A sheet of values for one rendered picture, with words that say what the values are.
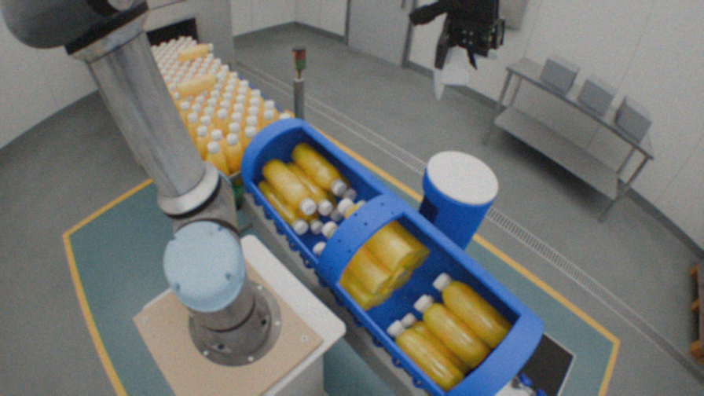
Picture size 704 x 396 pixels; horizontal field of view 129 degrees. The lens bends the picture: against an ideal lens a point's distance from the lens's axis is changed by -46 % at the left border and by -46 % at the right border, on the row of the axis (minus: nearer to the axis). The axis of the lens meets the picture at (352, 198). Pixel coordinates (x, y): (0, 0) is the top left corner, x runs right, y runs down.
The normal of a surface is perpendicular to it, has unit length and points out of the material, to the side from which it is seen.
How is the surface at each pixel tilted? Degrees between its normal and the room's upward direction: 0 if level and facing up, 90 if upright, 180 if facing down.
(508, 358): 19
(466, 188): 0
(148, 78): 82
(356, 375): 0
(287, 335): 1
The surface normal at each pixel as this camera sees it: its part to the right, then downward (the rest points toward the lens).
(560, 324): 0.08, -0.68
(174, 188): 0.23, 0.72
